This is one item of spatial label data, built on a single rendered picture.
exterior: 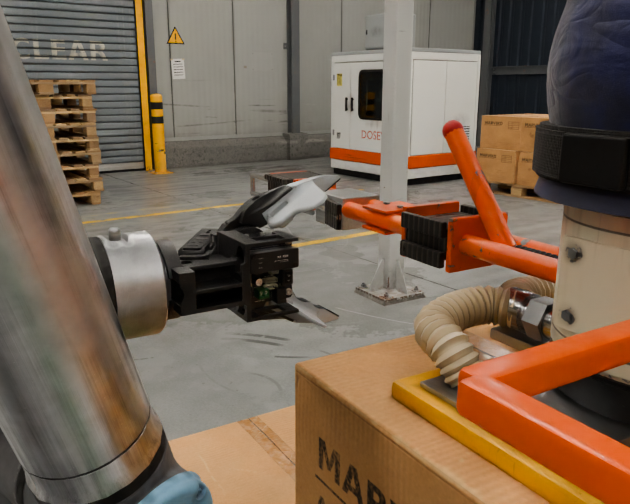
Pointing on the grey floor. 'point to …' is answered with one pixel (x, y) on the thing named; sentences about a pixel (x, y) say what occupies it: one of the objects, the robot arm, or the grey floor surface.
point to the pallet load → (510, 152)
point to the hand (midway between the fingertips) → (336, 246)
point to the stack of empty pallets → (72, 160)
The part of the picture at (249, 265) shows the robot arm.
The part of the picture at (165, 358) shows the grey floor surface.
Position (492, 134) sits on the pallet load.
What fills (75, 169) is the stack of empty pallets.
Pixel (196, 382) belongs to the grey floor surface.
